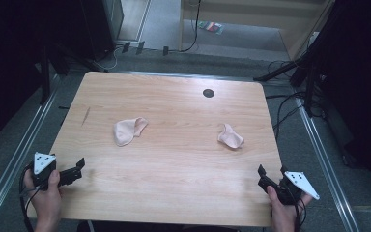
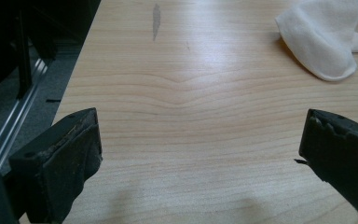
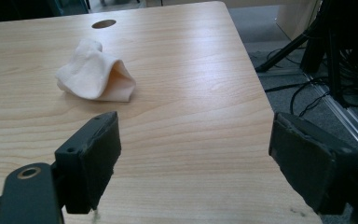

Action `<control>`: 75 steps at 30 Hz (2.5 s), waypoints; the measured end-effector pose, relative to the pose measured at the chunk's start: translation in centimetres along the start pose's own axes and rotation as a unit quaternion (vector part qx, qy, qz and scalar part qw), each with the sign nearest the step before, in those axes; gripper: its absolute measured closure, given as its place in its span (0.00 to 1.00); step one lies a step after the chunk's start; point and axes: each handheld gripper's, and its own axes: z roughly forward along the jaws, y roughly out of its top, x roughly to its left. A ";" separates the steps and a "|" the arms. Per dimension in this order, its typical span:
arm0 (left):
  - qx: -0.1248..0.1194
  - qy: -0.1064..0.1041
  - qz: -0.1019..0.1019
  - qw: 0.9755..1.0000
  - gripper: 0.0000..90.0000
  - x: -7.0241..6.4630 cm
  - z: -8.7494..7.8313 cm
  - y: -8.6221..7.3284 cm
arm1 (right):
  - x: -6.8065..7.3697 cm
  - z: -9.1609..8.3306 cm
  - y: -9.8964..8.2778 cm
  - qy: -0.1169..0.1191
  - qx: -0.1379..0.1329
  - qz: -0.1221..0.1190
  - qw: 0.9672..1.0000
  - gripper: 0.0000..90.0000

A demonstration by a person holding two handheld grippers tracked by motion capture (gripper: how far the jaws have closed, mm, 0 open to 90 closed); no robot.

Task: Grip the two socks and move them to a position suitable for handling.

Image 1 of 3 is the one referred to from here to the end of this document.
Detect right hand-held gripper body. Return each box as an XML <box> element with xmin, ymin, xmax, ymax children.
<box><xmin>257</xmin><ymin>170</ymin><xmax>321</xmax><ymax>206</ymax></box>

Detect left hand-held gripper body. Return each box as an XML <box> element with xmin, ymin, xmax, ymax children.
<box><xmin>31</xmin><ymin>151</ymin><xmax>83</xmax><ymax>191</ymax></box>

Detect pink ankle sock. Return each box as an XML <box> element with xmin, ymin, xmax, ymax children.
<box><xmin>217</xmin><ymin>123</ymin><xmax>245</xmax><ymax>150</ymax></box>
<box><xmin>112</xmin><ymin>116</ymin><xmax>149</xmax><ymax>148</ymax></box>

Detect person's right hand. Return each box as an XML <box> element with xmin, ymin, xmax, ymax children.
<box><xmin>266</xmin><ymin>185</ymin><xmax>314</xmax><ymax>232</ymax></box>

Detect person's left hand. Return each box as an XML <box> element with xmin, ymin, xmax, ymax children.
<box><xmin>23</xmin><ymin>168</ymin><xmax>63</xmax><ymax>232</ymax></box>

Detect black metal stand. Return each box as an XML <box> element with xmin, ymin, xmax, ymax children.
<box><xmin>38</xmin><ymin>42</ymin><xmax>93</xmax><ymax>105</ymax></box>

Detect black tripod stand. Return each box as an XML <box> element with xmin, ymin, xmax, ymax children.
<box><xmin>252</xmin><ymin>32</ymin><xmax>332</xmax><ymax>119</ymax></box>

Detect black cabinet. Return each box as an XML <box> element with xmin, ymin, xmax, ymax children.
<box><xmin>78</xmin><ymin>0</ymin><xmax>125</xmax><ymax>61</ymax></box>

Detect colourful packet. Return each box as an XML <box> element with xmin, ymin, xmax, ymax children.
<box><xmin>197</xmin><ymin>20</ymin><xmax>225</xmax><ymax>36</ymax></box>

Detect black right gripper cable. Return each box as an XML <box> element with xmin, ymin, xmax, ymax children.
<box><xmin>291</xmin><ymin>189</ymin><xmax>307</xmax><ymax>232</ymax></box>

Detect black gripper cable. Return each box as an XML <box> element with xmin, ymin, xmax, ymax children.
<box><xmin>18</xmin><ymin>163</ymin><xmax>42</xmax><ymax>232</ymax></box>
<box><xmin>291</xmin><ymin>189</ymin><xmax>307</xmax><ymax>232</ymax></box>

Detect silver floor rail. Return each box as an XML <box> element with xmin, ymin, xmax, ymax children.
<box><xmin>0</xmin><ymin>72</ymin><xmax>62</xmax><ymax>232</ymax></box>
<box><xmin>294</xmin><ymin>96</ymin><xmax>361</xmax><ymax>232</ymax></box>

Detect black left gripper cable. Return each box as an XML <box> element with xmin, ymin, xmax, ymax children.
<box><xmin>18</xmin><ymin>163</ymin><xmax>42</xmax><ymax>232</ymax></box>

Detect black floor cables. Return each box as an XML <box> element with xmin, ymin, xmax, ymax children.
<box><xmin>265</xmin><ymin>59</ymin><xmax>323</xmax><ymax>141</ymax></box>

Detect white floor cable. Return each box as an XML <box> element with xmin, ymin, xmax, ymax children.
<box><xmin>91</xmin><ymin>44</ymin><xmax>125</xmax><ymax>73</ymax></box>

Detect black hanging cable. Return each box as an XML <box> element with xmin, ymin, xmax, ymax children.
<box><xmin>168</xmin><ymin>0</ymin><xmax>203</xmax><ymax>53</ymax></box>

